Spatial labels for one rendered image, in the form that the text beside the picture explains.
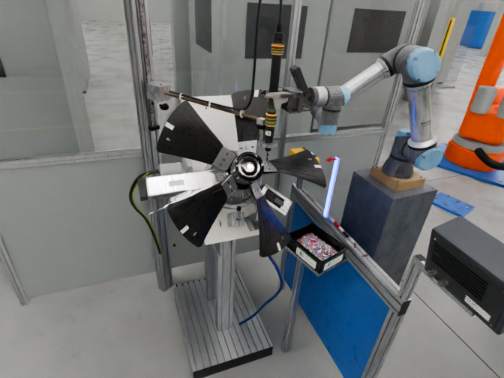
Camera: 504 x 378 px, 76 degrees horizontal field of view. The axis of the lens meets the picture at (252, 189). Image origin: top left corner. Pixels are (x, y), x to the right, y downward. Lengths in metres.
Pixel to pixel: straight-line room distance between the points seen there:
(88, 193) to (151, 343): 0.95
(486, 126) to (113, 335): 4.50
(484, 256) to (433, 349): 1.47
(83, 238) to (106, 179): 0.43
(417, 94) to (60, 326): 2.28
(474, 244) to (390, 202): 0.68
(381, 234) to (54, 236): 1.84
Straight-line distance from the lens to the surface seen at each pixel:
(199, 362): 2.00
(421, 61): 1.43
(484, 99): 4.82
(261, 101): 1.40
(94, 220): 2.18
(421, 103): 1.52
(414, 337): 2.48
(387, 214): 1.73
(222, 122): 1.59
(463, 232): 1.12
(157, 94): 1.61
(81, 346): 2.29
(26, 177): 2.07
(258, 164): 1.27
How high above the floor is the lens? 1.79
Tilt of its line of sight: 31 degrees down
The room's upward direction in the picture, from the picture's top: 4 degrees clockwise
